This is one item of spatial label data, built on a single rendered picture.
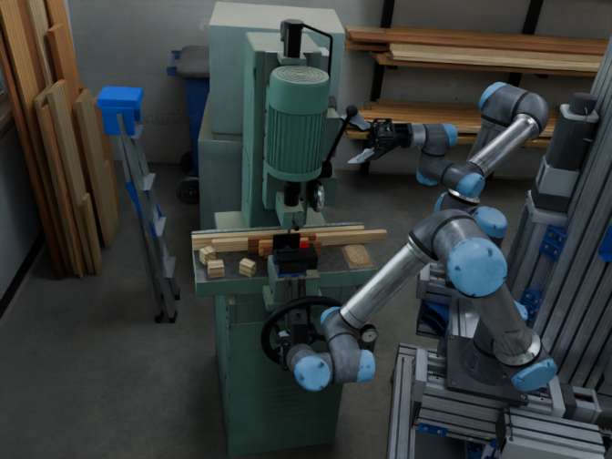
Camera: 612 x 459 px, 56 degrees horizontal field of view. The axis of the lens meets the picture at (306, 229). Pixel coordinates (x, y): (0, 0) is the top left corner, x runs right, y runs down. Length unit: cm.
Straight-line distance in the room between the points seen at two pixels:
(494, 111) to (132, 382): 189
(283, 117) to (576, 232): 86
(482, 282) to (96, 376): 198
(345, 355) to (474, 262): 39
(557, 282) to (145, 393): 177
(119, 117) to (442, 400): 162
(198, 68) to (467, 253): 258
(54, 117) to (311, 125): 159
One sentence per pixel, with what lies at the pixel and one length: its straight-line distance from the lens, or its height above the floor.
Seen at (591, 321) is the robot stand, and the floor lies 95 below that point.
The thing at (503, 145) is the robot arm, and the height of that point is 134.
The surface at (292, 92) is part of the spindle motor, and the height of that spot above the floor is 148.
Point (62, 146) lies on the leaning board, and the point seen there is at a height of 77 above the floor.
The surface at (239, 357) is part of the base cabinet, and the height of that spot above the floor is 56.
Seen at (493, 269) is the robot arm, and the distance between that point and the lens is 125.
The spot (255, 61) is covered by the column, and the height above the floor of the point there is 149.
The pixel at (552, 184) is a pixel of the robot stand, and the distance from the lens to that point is 171.
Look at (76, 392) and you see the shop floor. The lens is 278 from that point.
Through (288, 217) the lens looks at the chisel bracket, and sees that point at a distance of 185.
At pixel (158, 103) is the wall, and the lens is 430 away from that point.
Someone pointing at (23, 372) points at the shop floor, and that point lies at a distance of 293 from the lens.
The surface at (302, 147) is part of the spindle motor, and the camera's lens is 170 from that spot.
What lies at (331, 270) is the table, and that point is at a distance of 188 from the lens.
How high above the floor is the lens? 203
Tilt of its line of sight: 33 degrees down
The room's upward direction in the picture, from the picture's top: 5 degrees clockwise
